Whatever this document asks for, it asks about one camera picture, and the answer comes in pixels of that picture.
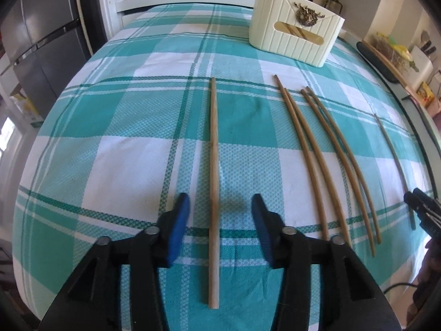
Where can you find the basket with yellow bags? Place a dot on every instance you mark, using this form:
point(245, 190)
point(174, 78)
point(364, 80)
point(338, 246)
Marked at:
point(392, 46)

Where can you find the wooden cutting board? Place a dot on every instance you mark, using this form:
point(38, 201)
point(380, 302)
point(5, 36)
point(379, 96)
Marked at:
point(401, 76)

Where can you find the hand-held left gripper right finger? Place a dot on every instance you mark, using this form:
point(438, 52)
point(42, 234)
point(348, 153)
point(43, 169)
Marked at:
point(265, 238)

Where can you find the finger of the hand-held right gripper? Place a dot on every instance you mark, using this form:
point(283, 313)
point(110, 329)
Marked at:
point(427, 198)
point(422, 215)

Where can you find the brown glass jug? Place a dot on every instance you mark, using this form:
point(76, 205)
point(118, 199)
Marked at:
point(332, 4)

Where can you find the black tray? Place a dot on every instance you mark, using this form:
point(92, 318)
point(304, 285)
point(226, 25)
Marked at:
point(377, 60)

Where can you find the cream utensil holder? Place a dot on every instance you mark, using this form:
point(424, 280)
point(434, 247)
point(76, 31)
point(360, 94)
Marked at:
point(296, 44)

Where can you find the white knife block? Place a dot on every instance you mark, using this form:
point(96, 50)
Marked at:
point(422, 62)

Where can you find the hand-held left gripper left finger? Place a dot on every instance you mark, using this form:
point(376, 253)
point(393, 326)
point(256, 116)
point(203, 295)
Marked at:
point(177, 234)

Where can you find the yellow green cardboard box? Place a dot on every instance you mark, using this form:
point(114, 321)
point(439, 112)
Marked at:
point(27, 108)

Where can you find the teal white checked tablecloth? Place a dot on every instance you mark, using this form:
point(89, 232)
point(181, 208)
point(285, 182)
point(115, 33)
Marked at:
point(120, 127)

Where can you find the grey refrigerator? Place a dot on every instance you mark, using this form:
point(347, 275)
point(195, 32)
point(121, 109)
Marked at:
point(38, 34)

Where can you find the yellow packet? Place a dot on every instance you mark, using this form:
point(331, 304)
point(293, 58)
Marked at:
point(425, 94)

